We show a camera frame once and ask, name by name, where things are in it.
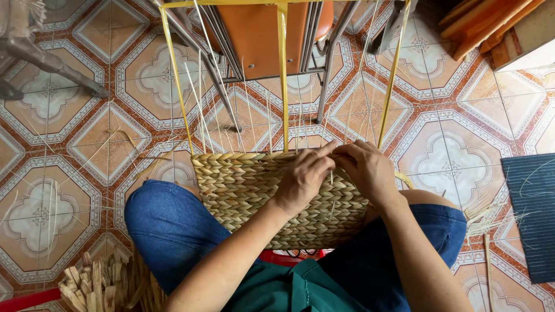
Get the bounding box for red plastic bar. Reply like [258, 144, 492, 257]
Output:
[0, 288, 62, 312]

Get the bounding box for dark striped mat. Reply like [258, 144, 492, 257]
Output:
[501, 153, 555, 285]

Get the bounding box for loose straw strands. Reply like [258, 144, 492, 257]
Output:
[462, 191, 532, 239]

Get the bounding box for red plastic stool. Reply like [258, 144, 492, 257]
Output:
[258, 249, 327, 268]

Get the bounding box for orange wooden planks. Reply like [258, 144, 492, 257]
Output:
[438, 0, 547, 62]

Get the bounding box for woven straw basket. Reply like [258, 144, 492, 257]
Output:
[191, 149, 415, 251]

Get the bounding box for wooden box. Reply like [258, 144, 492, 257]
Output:
[489, 0, 555, 73]

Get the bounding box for grey metal chair leg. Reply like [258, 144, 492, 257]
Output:
[0, 35, 110, 101]

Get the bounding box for yellow frame strips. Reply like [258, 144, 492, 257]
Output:
[159, 0, 412, 156]

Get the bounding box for orange metal chair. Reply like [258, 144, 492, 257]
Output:
[149, 0, 417, 133]

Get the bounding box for person's right hand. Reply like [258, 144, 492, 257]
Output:
[330, 140, 405, 208]

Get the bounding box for bundle of dried reed pieces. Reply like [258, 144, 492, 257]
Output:
[58, 249, 167, 312]

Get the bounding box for person's left hand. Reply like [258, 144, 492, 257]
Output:
[273, 140, 339, 217]

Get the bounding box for person's green shirt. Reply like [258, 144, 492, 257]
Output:
[221, 258, 369, 312]

